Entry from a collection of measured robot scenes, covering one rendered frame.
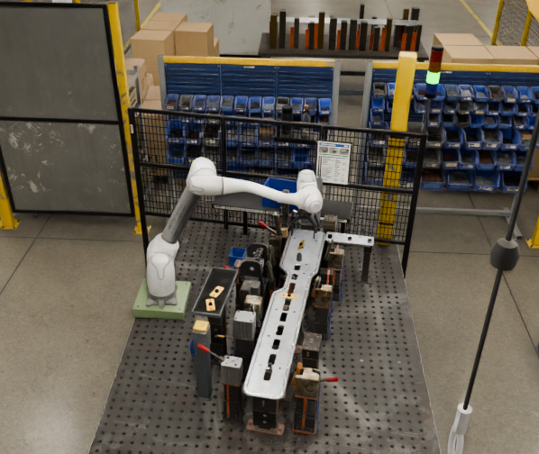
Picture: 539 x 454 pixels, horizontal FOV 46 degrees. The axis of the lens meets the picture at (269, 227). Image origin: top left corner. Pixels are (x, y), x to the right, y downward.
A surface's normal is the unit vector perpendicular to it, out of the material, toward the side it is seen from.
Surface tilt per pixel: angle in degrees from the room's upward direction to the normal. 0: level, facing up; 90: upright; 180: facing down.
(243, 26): 90
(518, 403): 0
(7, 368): 0
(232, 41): 90
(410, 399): 0
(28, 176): 90
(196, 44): 90
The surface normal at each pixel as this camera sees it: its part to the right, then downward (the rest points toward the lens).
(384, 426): 0.01, -0.84
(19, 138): -0.07, 0.53
